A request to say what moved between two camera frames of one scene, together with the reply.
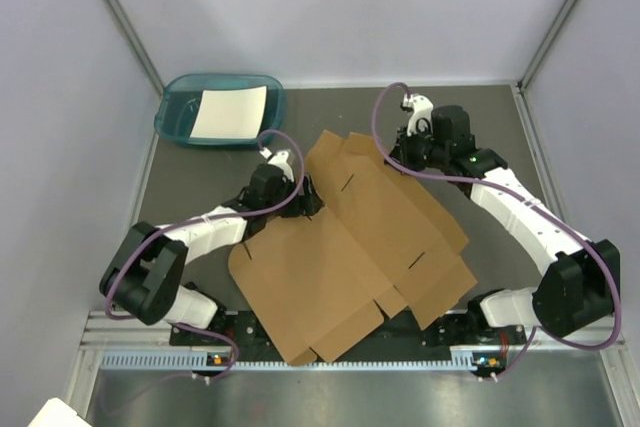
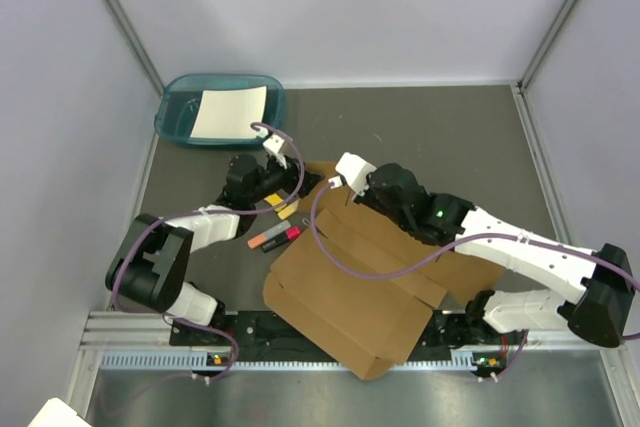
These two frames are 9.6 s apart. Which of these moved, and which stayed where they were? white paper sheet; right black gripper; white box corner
Moved: right black gripper
Stayed: white box corner; white paper sheet
